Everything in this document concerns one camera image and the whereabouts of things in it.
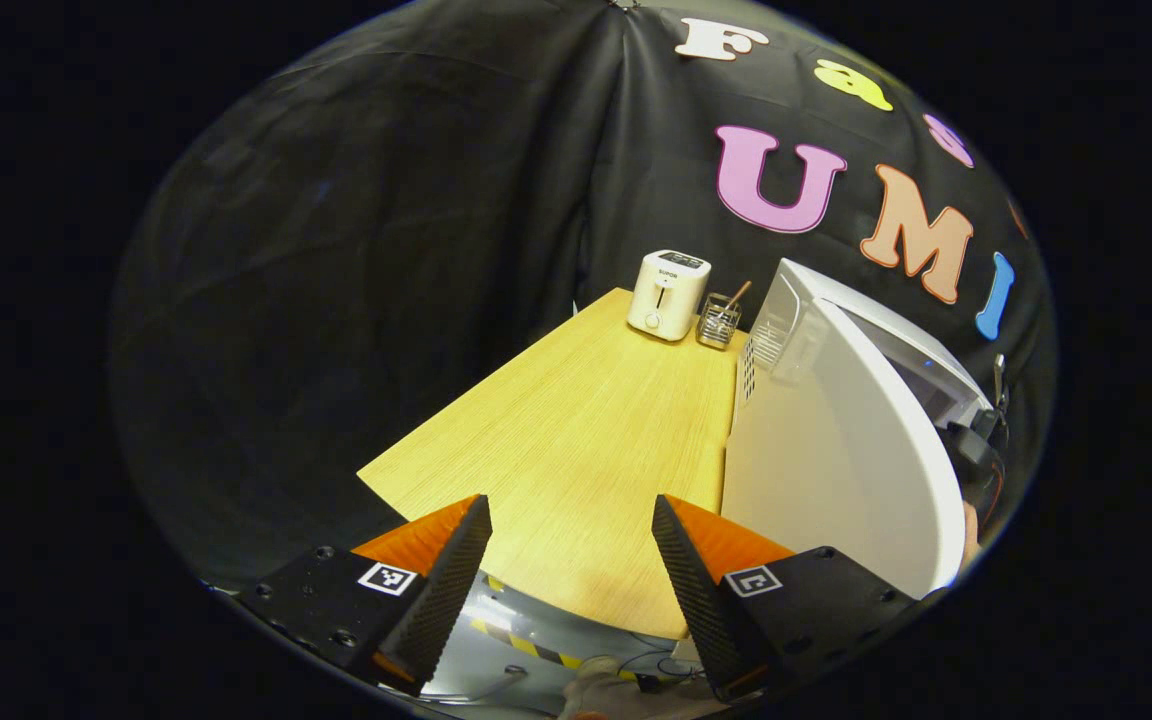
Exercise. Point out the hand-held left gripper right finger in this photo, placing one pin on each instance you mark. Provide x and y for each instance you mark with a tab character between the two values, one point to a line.
701	610

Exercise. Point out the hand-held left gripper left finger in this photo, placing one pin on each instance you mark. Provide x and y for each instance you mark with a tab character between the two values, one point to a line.
441	610

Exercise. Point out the white microwave oven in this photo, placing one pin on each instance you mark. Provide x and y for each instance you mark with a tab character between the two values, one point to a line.
836	470

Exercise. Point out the yellow black floor tape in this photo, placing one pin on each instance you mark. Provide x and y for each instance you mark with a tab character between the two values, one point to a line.
526	645

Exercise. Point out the clear glass holder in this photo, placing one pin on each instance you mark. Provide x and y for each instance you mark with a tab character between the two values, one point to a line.
716	328

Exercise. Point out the brown wooden stick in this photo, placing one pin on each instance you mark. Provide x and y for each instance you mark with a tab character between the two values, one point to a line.
739	293

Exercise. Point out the white toaster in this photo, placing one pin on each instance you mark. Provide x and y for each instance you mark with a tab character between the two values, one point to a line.
661	300

